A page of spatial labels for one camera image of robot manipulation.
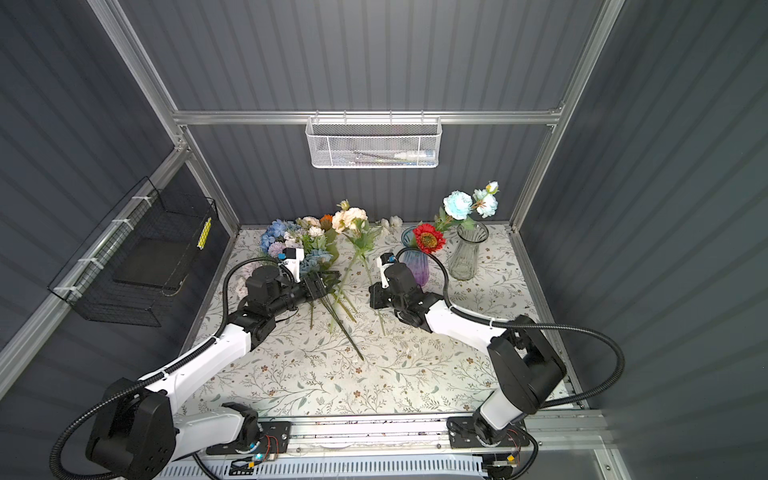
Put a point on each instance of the peach pink rose stem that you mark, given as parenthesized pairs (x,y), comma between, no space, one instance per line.
(351,225)

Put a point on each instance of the black wire wall basket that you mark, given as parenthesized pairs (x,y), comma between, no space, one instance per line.
(133,271)

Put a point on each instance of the clear ribbed glass vase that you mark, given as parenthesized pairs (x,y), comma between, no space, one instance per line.
(463,263)

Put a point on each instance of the red sunflower stem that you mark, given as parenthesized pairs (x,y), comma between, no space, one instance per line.
(428,239)

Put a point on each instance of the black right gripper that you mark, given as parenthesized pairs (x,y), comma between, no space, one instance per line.
(377,291)

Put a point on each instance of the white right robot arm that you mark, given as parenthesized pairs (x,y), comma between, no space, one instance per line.
(526,366)

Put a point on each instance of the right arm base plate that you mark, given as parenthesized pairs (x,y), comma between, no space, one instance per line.
(467,432)

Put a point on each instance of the white wire mesh basket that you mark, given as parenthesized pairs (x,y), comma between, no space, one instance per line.
(391,142)

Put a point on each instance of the aluminium front rail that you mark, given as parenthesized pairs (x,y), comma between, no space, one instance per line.
(397,434)

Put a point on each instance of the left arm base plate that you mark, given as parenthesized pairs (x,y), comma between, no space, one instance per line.
(258,438)

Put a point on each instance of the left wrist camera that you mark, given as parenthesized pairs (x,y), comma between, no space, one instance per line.
(291,259)

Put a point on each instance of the white small flower stem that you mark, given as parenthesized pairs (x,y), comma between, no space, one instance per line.
(390,226)

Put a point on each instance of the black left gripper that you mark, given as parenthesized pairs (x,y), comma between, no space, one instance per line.
(318,276)

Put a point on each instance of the mixed flower bouquet pile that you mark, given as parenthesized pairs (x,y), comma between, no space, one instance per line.
(314,236)

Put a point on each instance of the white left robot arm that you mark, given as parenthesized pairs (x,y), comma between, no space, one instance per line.
(136,434)

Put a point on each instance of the light blue flower stem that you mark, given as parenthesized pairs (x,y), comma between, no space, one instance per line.
(458,208)

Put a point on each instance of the blue purple glass vase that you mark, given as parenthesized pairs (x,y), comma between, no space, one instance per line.
(414,258)

